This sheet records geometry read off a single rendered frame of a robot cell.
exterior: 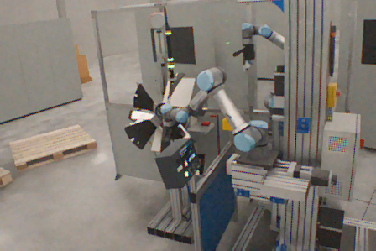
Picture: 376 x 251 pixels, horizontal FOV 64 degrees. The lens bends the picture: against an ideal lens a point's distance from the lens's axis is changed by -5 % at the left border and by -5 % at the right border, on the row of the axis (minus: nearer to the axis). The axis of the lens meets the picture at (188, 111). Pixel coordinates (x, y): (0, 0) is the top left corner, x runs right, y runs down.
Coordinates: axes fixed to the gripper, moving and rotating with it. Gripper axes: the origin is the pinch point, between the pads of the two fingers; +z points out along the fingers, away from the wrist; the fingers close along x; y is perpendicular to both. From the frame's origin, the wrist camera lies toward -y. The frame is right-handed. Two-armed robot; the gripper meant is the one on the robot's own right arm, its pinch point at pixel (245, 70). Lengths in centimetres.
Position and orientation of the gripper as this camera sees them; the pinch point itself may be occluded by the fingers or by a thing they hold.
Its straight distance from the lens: 248.7
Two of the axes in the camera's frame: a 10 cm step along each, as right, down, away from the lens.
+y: 9.1, 0.6, -4.1
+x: 4.1, -3.1, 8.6
